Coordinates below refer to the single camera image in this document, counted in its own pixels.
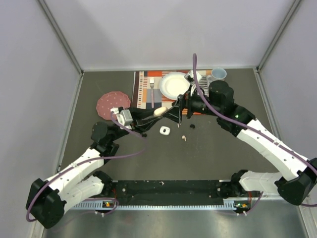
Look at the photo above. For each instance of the white plate blue rim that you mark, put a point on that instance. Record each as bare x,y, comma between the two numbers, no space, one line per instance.
174,84

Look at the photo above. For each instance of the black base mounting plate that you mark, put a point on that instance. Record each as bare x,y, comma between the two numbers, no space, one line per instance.
169,192

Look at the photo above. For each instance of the fork with pink handle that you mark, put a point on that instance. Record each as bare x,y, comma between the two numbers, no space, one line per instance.
152,84

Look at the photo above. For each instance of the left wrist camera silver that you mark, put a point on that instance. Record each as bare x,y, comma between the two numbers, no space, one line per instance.
123,117

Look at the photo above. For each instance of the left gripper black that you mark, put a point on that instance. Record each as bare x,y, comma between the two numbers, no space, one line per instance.
139,125

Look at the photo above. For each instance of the pink beige earbud charging case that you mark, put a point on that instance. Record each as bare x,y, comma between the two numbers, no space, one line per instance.
159,111

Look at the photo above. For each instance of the colourful patchwork placemat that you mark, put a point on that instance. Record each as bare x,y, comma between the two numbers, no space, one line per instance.
142,92

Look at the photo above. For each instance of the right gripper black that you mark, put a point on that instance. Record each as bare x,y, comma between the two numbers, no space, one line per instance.
174,114

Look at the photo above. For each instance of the pink dotted plate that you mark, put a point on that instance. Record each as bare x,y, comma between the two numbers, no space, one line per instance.
114,99

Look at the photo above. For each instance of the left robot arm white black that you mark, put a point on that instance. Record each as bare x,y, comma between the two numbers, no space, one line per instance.
50,199

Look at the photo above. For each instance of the white earbud charging case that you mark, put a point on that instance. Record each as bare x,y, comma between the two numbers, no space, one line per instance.
164,130

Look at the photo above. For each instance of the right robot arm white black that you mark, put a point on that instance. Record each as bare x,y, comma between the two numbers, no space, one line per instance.
296,175

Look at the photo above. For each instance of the light blue mug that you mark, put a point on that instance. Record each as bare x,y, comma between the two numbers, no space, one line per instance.
216,74

